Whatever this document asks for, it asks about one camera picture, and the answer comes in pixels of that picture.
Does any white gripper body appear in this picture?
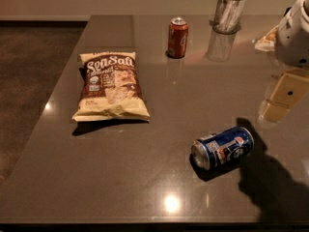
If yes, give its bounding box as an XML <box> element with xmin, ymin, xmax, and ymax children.
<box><xmin>275</xmin><ymin>0</ymin><xmax>309</xmax><ymax>68</ymax></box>

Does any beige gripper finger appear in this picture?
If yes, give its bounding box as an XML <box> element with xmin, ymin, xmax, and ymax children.
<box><xmin>261</xmin><ymin>68</ymin><xmax>309</xmax><ymax>123</ymax></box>

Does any orange soda can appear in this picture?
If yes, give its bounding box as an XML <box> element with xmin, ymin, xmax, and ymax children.
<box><xmin>167</xmin><ymin>17</ymin><xmax>188</xmax><ymax>59</ymax></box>

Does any snack packet at table edge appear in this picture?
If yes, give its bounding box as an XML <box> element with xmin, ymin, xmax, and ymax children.
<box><xmin>255</xmin><ymin>26</ymin><xmax>278</xmax><ymax>52</ymax></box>

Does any clear cup with utensils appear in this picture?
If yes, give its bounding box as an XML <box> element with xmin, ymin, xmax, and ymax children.
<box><xmin>212</xmin><ymin>0</ymin><xmax>246</xmax><ymax>35</ymax></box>

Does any sea salt chips bag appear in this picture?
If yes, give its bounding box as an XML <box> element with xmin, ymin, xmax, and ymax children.
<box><xmin>72</xmin><ymin>52</ymin><xmax>150</xmax><ymax>122</ymax></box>

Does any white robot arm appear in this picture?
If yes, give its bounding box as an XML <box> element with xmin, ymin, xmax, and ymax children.
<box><xmin>261</xmin><ymin>0</ymin><xmax>309</xmax><ymax>123</ymax></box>

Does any blue pepsi can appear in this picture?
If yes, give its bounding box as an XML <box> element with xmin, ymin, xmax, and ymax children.
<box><xmin>191</xmin><ymin>127</ymin><xmax>254</xmax><ymax>171</ymax></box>

